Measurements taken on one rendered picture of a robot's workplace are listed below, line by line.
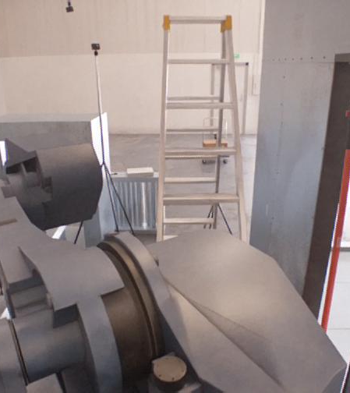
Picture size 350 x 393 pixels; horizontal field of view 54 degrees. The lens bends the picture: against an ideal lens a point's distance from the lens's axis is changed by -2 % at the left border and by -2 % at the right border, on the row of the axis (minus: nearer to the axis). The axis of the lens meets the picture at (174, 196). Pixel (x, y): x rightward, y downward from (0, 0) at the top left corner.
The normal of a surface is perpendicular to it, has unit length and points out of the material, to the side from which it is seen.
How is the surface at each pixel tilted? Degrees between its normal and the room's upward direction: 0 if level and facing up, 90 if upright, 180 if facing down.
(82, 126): 90
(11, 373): 70
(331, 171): 90
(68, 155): 45
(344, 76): 90
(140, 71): 90
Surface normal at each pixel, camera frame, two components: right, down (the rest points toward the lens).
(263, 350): -0.16, -0.43
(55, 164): 0.37, -0.46
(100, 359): 0.51, -0.02
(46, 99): -0.04, 0.35
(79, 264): 0.03, -0.91
